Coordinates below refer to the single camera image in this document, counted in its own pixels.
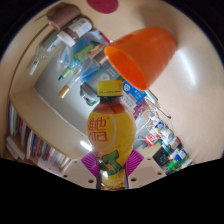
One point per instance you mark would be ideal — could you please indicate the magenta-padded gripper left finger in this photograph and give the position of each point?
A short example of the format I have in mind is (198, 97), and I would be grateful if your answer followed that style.
(87, 166)

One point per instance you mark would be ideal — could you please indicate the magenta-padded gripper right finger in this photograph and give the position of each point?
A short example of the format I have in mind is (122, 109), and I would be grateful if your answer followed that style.
(137, 166)

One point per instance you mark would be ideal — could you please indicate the yellow drink bottle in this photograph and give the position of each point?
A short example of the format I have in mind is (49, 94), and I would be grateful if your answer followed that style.
(111, 133)

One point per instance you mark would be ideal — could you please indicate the group of small bottles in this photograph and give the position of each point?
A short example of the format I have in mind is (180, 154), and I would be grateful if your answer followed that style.
(170, 150)

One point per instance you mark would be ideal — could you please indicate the pink packet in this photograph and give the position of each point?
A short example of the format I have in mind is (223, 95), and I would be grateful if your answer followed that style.
(140, 109)

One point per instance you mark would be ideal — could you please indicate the bookshelf with books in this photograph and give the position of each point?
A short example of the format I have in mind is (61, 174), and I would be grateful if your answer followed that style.
(33, 143)

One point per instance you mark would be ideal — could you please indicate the silver metal pen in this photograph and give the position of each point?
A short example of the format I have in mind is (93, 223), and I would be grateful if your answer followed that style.
(158, 104)

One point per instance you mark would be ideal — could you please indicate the black and green device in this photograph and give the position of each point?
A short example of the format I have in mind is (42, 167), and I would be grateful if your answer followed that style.
(88, 93)

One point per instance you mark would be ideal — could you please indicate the blue and white box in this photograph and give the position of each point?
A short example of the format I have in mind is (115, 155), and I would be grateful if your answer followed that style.
(133, 93)

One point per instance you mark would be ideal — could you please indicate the gold-capped pen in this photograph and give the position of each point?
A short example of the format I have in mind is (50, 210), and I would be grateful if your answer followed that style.
(66, 88)

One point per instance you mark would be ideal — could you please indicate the green marker pen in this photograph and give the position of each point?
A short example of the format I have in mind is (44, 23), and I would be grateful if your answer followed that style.
(65, 73)

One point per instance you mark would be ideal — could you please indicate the clear plastic bag of items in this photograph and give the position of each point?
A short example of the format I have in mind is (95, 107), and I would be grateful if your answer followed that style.
(87, 55)

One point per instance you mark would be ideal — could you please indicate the orange plastic cup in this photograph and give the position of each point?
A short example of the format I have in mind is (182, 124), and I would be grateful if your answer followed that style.
(146, 53)

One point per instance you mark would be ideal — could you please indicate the clear glass bottle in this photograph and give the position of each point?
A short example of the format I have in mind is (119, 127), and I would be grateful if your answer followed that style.
(45, 50)

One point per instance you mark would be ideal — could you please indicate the white jar with brown band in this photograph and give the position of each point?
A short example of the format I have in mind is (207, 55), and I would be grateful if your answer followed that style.
(76, 30)

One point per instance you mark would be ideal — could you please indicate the brown cork-textured container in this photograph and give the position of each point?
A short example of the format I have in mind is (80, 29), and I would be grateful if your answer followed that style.
(65, 15)

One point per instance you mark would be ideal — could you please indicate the flat round red coaster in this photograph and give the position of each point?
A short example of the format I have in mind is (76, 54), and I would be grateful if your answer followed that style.
(103, 5)

